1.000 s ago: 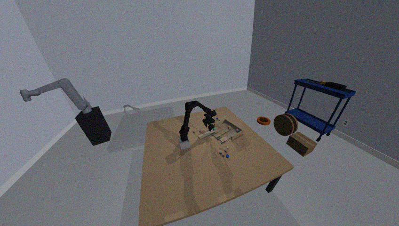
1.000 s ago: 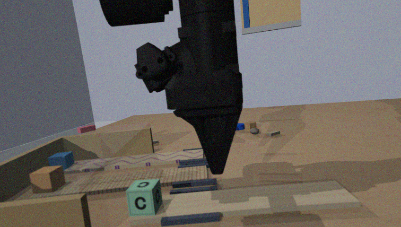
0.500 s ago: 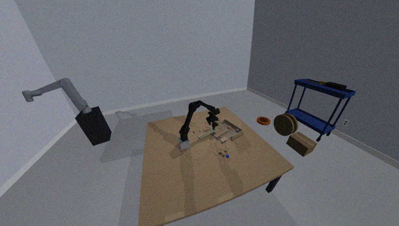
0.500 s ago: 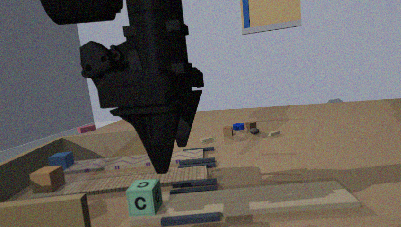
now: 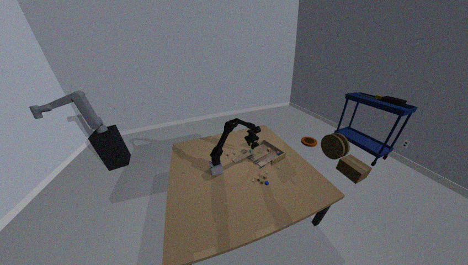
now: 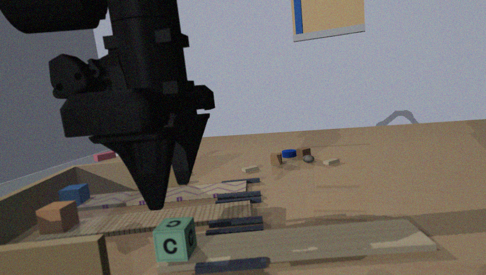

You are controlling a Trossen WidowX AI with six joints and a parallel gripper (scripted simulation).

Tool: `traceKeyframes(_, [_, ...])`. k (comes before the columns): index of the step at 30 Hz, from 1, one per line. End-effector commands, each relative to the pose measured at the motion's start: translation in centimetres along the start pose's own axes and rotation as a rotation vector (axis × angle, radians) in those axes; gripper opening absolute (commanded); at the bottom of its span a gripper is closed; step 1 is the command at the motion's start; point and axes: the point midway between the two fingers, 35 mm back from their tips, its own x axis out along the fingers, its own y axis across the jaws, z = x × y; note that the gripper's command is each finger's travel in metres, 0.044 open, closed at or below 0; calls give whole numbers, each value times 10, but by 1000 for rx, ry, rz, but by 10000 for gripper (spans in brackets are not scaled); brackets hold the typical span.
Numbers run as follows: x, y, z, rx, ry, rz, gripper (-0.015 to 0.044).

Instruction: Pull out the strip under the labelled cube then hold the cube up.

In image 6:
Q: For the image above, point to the red rectangular block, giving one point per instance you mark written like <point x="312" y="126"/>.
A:
<point x="103" y="156"/>

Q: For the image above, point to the green block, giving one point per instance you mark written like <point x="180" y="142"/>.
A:
<point x="174" y="239"/>

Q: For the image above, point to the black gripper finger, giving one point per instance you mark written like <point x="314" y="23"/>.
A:
<point x="148" y="157"/>
<point x="189" y="136"/>

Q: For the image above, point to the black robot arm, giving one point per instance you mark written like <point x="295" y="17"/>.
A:
<point x="69" y="74"/>

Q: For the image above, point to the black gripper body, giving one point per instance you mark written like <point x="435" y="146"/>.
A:
<point x="151" y="54"/>

